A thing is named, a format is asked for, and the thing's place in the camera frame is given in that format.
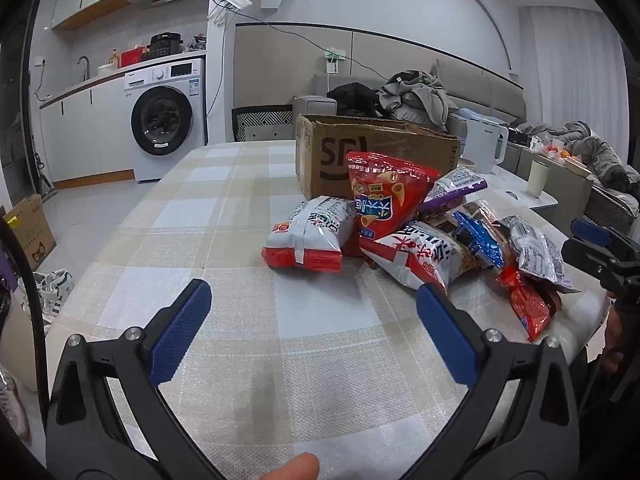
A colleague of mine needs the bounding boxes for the brown snack packet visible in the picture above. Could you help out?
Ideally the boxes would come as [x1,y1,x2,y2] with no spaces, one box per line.
[422,199,506,281]

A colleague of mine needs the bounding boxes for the white sneakers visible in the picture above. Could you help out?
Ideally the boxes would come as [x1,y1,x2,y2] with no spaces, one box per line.
[20,269,75,321]

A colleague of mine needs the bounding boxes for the white kitchen cabinet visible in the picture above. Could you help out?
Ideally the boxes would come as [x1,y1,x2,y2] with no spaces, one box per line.
[39,75,136,191]

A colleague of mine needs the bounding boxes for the purple snack packet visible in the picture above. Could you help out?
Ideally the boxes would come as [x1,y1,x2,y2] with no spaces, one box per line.
[419,167,488,216]

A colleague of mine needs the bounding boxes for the plaid tablecloth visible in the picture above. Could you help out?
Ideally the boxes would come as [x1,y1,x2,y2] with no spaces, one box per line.
[47,140,608,480]

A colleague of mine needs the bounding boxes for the red chip bag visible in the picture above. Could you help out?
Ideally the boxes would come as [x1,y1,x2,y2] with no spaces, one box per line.
[346,151,442,256]

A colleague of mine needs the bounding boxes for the grey blanket heap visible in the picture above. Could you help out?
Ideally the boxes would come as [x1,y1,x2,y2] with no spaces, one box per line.
[520,121,632,192]

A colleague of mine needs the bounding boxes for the black cable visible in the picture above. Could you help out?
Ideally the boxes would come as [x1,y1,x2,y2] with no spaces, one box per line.
[0,217,51,396]

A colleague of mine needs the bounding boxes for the floor cardboard box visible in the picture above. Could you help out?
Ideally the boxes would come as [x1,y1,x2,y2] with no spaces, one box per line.
[2,194,57,271]

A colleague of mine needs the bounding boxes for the black pressure cooker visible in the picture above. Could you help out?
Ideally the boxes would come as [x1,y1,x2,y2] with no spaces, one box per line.
[150,33,182,58]

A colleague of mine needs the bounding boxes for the person's left hand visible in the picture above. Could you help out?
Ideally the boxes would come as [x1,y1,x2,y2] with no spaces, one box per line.
[262,452,321,480]

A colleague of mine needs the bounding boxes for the white side table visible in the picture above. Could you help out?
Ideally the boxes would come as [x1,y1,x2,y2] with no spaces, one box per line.
[462,165,559,209]

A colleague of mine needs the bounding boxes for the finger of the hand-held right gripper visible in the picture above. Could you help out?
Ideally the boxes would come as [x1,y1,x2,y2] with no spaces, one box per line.
[561,239,621,291]
[571,217,640,261]

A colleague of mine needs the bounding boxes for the white washing machine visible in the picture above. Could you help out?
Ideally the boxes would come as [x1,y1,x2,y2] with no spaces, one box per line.
[123,58,207,183]

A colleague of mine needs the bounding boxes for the white red snack bag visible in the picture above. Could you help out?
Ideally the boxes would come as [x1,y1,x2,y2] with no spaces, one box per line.
[262,196,357,275]
[360,220,473,296]

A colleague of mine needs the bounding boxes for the blue snack packet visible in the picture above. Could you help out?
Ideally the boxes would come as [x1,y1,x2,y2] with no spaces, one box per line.
[452,210,506,269]

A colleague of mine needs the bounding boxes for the white electric kettle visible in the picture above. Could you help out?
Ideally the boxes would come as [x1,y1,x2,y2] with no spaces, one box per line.
[462,118,510,176]

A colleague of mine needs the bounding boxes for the grey clothes pile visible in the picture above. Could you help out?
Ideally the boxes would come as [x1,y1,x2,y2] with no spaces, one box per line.
[377,70,456,128]

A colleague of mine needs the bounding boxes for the grey sofa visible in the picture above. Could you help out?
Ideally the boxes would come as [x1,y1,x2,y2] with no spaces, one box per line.
[292,74,527,136]

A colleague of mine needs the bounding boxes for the red dark-striped snack packet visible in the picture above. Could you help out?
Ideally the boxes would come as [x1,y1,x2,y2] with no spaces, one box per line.
[499,265,561,343]

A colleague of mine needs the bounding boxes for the patterned chair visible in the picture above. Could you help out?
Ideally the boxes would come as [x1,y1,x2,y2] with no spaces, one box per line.
[231,105,296,143]

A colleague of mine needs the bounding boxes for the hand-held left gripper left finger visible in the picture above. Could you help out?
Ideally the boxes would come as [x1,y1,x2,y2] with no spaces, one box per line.
[46,278,226,480]

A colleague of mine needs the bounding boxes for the white curtain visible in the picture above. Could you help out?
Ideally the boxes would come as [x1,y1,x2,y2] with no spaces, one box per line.
[530,5,626,126]

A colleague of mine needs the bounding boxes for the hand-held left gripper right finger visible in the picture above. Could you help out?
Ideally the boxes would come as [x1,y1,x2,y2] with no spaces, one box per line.
[400,282,581,480]

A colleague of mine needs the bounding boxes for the silver snack packet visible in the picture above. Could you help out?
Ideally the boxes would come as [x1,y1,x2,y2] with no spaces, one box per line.
[501,215,582,295]

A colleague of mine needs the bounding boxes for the beige cup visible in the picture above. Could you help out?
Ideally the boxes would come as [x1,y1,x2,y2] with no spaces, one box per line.
[526,160,550,200]

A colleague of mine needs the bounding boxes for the person's right hand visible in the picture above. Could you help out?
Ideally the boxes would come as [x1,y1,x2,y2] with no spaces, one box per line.
[604,305,626,373]

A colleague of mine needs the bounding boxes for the black jacket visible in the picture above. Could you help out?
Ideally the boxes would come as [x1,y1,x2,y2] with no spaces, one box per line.
[327,82,386,118]

